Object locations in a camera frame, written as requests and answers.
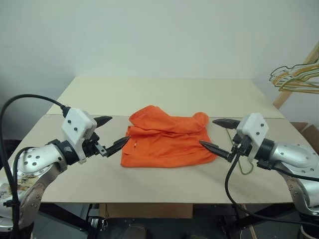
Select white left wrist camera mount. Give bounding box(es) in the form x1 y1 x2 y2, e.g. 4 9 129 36
61 107 98 164

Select slanted wooden rack post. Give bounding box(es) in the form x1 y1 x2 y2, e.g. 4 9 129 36
272 39 319 111

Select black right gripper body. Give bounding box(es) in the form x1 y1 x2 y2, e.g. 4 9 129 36
230 133 253 160

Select flat brown cardboard sheet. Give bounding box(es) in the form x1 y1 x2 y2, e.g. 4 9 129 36
99 203 193 220

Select open brown cardboard box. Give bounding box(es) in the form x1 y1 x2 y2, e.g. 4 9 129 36
291 121 319 160

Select orange garment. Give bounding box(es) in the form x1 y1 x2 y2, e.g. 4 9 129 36
120 105 217 168

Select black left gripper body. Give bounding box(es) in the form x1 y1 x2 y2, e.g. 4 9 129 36
83 132 109 158

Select wire clothes hangers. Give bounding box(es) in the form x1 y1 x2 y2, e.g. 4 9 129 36
272 63 319 88

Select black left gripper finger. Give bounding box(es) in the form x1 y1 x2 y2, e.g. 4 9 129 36
106 136 132 158
94 115 114 129

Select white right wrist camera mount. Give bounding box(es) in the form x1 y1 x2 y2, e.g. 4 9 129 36
235 112 271 161

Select dark green wire hanger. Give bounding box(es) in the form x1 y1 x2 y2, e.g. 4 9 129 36
269 65 301 82

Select dark rounded shape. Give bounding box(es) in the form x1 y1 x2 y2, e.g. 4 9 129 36
126 223 148 239

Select light wooden slat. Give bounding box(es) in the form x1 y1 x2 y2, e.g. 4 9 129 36
242 203 258 239

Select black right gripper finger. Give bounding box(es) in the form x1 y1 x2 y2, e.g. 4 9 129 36
212 119 241 130
198 140 234 163

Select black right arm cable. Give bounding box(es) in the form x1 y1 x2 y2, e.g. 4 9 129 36
225 149 319 224

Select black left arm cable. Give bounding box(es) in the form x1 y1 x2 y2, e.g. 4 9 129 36
0 94 72 233

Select black metal table frame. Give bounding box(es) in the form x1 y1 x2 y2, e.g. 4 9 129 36
36 203 301 239

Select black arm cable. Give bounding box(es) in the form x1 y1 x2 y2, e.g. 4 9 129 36
0 94 72 233
225 149 319 224

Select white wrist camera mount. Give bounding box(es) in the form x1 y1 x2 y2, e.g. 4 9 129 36
61 107 98 164
235 112 271 161

